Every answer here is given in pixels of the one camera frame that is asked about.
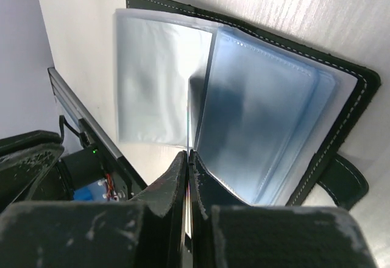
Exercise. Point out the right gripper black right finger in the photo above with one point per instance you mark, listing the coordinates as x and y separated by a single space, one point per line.
229 233

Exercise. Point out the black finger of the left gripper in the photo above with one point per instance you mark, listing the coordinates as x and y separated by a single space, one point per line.
26 160

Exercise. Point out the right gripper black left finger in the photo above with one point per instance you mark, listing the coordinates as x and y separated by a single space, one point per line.
145 231

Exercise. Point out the black leather card holder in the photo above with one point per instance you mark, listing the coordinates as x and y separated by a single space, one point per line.
266 115

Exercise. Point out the black credit card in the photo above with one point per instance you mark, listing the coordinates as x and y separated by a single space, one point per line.
188 158

